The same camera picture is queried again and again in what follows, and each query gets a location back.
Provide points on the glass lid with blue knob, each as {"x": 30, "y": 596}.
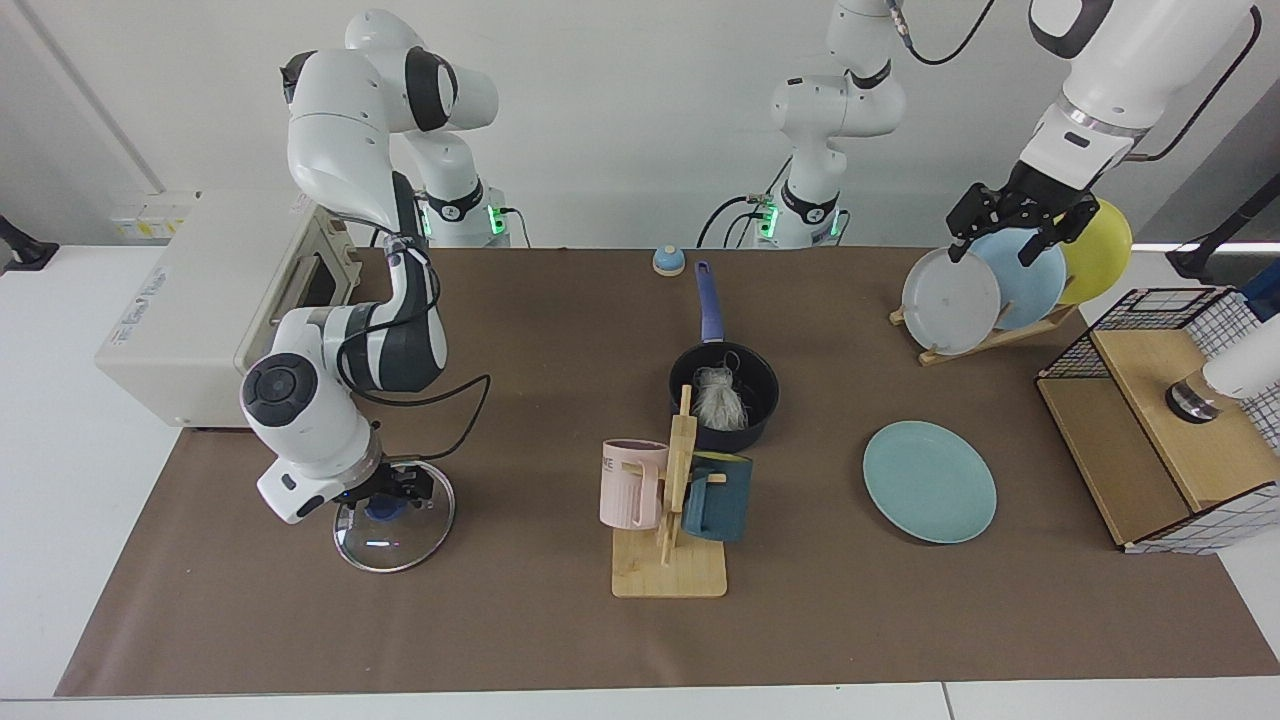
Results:
{"x": 400, "y": 545}

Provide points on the white vermicelli bundle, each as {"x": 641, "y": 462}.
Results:
{"x": 720, "y": 405}

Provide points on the light blue plate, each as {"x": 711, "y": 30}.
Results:
{"x": 1030, "y": 290}

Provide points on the yellow plate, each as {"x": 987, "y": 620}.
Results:
{"x": 1100, "y": 255}

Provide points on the grey plate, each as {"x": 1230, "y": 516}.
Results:
{"x": 950, "y": 305}

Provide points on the wooden plate rack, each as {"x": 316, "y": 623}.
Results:
{"x": 935, "y": 357}

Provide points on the green plate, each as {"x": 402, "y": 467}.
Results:
{"x": 930, "y": 485}

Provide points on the brown table cloth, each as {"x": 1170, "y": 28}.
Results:
{"x": 480, "y": 600}

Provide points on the dark blue object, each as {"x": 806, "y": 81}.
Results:
{"x": 1265, "y": 290}

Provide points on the pink cup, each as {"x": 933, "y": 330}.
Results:
{"x": 630, "y": 495}

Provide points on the white cylinder with dark end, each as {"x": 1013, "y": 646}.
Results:
{"x": 1245, "y": 365}

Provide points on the pale toaster oven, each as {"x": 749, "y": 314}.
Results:
{"x": 170, "y": 330}

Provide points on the wooden cup stand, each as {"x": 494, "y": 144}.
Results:
{"x": 670, "y": 575}

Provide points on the small blue round thing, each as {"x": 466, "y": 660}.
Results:
{"x": 668, "y": 265}

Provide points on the dark teal cup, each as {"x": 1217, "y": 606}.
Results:
{"x": 720, "y": 510}

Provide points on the white wall outlet strip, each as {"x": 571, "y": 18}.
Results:
{"x": 150, "y": 222}

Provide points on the black clamp mount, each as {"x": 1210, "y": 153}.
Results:
{"x": 25, "y": 250}

